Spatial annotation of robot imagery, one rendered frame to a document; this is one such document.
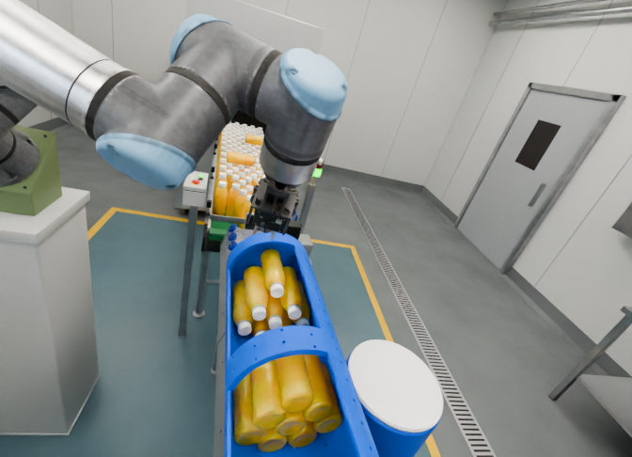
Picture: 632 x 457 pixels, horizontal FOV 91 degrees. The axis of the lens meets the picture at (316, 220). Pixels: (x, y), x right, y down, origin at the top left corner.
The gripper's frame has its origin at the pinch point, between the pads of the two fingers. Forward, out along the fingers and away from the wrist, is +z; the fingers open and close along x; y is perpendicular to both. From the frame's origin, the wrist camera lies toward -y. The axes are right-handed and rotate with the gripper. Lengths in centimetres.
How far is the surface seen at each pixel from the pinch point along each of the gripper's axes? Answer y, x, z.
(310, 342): 17.5, 16.8, 11.5
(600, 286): -142, 315, 122
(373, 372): 14, 42, 32
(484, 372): -45, 196, 157
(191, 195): -54, -38, 68
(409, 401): 20, 51, 29
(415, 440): 28, 52, 29
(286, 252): -18.7, 9.5, 36.8
